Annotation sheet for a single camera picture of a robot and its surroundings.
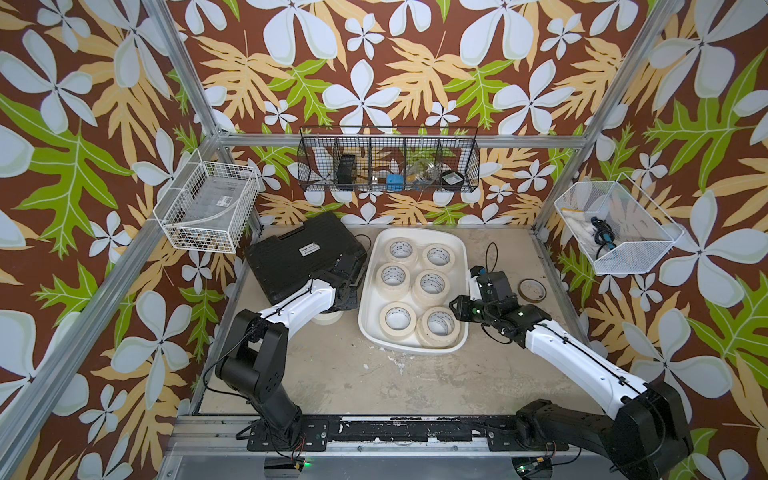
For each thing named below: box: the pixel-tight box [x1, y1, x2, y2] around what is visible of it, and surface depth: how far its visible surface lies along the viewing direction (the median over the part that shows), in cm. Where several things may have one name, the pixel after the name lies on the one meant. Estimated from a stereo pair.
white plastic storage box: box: [358, 227, 469, 355], surface depth 98 cm
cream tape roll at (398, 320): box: [379, 301, 417, 340], surface depth 93 cm
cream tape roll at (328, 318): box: [311, 311, 344, 326], surface depth 88 cm
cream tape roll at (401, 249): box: [385, 237, 418, 263], surface depth 109 cm
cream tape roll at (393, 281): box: [376, 263, 411, 301], surface depth 100 cm
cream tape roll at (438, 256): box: [422, 243, 455, 270], surface depth 106 cm
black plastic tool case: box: [245, 212, 367, 305], surface depth 107 cm
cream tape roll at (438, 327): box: [417, 306, 461, 349], surface depth 88 cm
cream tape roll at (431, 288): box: [412, 269, 451, 310], surface depth 97 cm
